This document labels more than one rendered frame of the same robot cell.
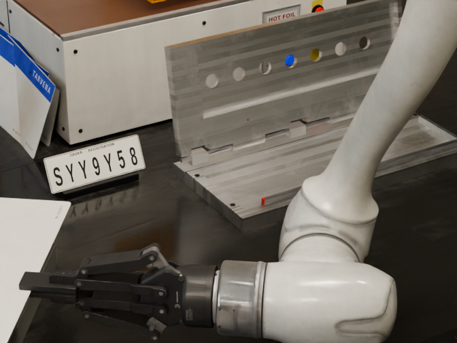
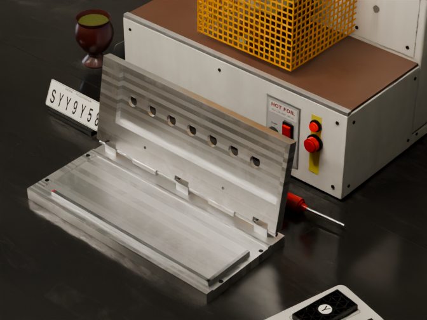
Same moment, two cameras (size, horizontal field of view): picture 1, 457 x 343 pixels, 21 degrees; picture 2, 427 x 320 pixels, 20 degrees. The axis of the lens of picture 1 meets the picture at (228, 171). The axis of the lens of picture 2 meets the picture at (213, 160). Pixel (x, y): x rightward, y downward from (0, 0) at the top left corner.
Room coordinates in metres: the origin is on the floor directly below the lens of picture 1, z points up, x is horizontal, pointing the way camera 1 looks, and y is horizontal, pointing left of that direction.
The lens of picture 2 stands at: (1.33, -1.80, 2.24)
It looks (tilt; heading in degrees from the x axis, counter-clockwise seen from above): 35 degrees down; 72
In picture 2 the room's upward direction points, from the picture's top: straight up
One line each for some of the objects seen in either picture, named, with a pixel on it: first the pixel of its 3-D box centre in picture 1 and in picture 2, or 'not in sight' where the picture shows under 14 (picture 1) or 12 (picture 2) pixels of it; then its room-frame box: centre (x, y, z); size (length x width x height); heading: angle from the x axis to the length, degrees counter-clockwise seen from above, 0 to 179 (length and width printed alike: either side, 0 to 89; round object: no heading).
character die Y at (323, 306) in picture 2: not in sight; (325, 312); (1.94, -0.49, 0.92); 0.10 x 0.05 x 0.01; 20
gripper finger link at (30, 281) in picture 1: (49, 282); not in sight; (1.25, 0.22, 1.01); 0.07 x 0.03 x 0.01; 83
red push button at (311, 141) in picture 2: not in sight; (312, 144); (2.04, -0.16, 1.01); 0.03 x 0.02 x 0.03; 121
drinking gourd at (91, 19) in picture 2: not in sight; (94, 39); (1.77, 0.42, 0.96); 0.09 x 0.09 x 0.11
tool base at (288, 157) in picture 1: (326, 156); (152, 213); (1.74, -0.16, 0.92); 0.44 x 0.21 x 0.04; 121
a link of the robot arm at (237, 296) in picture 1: (239, 298); not in sight; (1.22, -0.01, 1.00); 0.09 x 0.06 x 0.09; 173
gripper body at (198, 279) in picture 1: (178, 294); not in sight; (1.23, 0.06, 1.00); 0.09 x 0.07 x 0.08; 83
